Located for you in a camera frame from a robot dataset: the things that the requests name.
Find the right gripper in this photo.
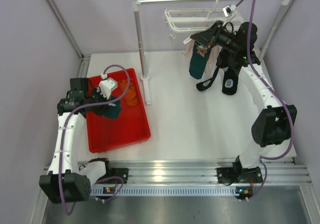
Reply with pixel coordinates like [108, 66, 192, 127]
[191, 21, 241, 54]

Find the pink sock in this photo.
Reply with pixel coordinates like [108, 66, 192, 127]
[184, 40, 221, 74]

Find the green christmas sock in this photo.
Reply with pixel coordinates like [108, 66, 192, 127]
[189, 44, 211, 79]

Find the white clip sock hanger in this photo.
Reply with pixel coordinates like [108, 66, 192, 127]
[163, 0, 244, 41]

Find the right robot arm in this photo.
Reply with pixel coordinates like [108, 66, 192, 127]
[190, 21, 297, 185]

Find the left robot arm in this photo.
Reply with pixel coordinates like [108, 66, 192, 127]
[39, 75, 120, 204]

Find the orange sock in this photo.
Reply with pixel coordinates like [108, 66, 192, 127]
[119, 80, 138, 107]

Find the red plastic tray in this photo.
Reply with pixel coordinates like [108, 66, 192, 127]
[86, 68, 151, 153]

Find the metal clothes rack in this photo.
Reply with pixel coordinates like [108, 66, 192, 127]
[129, 0, 298, 106]

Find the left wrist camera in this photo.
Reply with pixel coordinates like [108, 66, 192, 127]
[96, 74, 118, 100]

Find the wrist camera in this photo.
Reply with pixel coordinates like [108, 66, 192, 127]
[96, 74, 118, 100]
[222, 5, 236, 18]

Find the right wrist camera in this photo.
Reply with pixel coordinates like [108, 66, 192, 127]
[222, 5, 236, 18]

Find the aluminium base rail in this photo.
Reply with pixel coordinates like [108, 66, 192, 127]
[75, 159, 312, 186]

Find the perforated cable duct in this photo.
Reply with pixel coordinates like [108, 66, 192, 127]
[90, 185, 253, 197]

